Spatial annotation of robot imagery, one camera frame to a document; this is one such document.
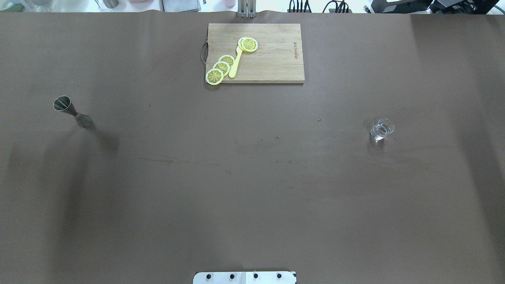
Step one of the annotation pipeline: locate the steel jigger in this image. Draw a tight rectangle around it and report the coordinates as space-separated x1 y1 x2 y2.
53 96 92 128

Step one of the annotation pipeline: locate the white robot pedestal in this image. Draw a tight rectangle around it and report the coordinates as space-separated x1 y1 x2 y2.
193 271 297 284

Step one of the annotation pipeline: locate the aluminium frame post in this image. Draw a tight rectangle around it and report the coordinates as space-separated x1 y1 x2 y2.
237 0 257 19

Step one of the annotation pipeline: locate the lemon slice on knife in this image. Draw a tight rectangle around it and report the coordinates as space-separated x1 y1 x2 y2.
238 37 258 52

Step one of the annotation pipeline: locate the black box with label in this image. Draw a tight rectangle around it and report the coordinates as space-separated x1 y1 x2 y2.
371 0 433 14

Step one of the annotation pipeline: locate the clear glass measuring cup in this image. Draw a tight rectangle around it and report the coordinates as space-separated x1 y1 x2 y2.
369 118 395 142

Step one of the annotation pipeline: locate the silver metal tray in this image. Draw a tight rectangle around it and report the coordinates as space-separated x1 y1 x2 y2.
161 0 201 13

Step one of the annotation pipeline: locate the bamboo cutting board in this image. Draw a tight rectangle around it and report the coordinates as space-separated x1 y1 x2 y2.
205 23 305 84

